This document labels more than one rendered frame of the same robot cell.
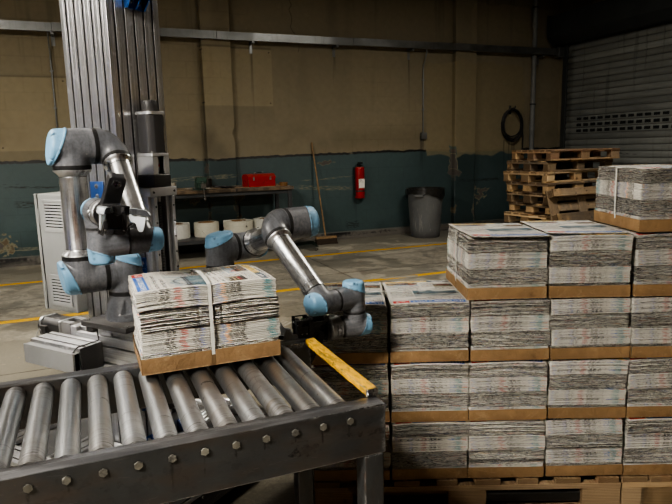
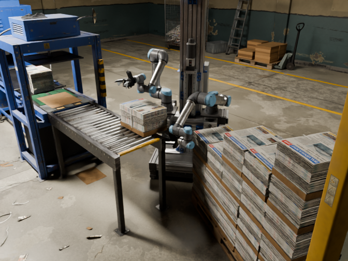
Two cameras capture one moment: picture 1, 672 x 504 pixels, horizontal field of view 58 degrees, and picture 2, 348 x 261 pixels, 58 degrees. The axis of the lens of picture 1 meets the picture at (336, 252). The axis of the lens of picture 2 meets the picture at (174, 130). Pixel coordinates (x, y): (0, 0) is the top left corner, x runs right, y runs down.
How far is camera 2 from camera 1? 265 cm
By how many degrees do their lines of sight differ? 68
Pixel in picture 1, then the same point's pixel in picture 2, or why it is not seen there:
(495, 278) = (229, 156)
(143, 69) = (194, 26)
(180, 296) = (126, 109)
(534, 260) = (240, 157)
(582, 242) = (253, 161)
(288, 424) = (99, 148)
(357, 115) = not seen: outside the picture
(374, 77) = not seen: outside the picture
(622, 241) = (265, 172)
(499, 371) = (226, 195)
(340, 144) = not seen: outside the picture
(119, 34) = (185, 14)
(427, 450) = (211, 206)
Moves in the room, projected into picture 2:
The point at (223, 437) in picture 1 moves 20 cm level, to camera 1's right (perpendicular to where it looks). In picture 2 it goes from (91, 143) to (94, 153)
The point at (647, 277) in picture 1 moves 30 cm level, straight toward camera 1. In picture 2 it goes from (272, 199) to (222, 195)
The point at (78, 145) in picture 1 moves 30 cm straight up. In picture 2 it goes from (153, 55) to (151, 25)
